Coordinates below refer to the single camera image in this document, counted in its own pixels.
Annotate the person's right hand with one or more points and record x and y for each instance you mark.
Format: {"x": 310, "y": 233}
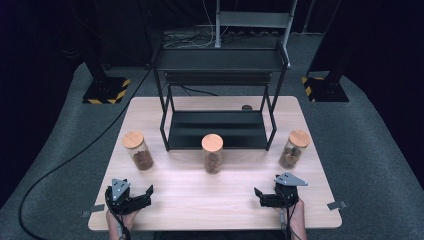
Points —
{"x": 298, "y": 216}

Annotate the glass jar with wooden lid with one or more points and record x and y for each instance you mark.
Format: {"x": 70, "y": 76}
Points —
{"x": 299, "y": 138}
{"x": 133, "y": 140}
{"x": 212, "y": 143}

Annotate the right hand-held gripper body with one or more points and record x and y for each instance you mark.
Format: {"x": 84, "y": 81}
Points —
{"x": 286, "y": 193}

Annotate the black metal two-tier shelf rack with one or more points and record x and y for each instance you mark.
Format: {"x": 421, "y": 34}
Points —
{"x": 216, "y": 60}

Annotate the grey tape strip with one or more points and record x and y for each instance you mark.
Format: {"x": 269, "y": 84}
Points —
{"x": 93, "y": 210}
{"x": 336, "y": 205}

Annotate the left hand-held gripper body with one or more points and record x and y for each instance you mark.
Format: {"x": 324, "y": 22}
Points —
{"x": 119, "y": 191}

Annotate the grey metal stand frame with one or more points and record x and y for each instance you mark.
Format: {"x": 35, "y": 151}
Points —
{"x": 255, "y": 19}

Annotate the black stand with striped base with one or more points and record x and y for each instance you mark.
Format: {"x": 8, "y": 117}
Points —
{"x": 106, "y": 90}
{"x": 326, "y": 88}

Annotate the person's left hand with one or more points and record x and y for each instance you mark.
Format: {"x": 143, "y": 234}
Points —
{"x": 128, "y": 220}

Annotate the dark round table grommet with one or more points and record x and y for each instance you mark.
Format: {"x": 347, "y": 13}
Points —
{"x": 247, "y": 107}

